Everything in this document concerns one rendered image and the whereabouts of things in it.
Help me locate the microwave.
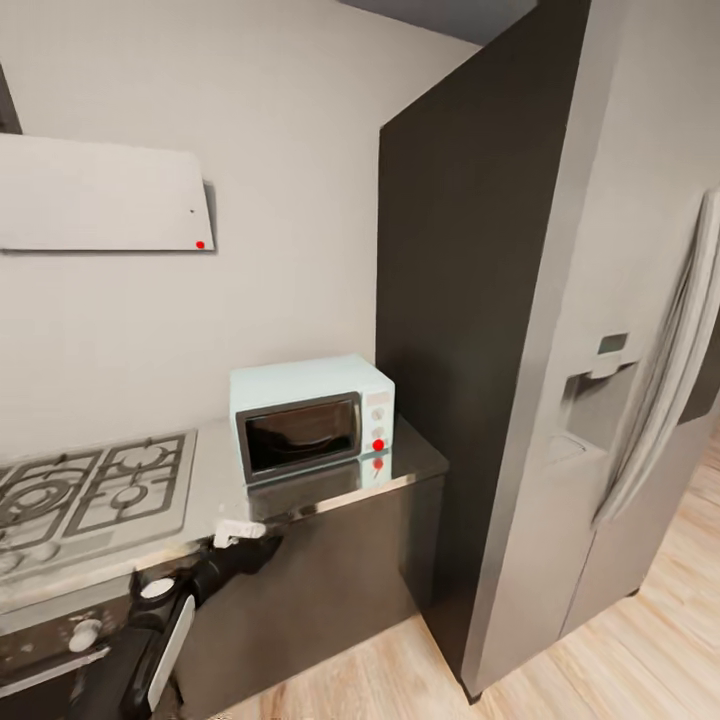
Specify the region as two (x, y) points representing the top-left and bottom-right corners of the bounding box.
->
(229, 354), (396, 485)

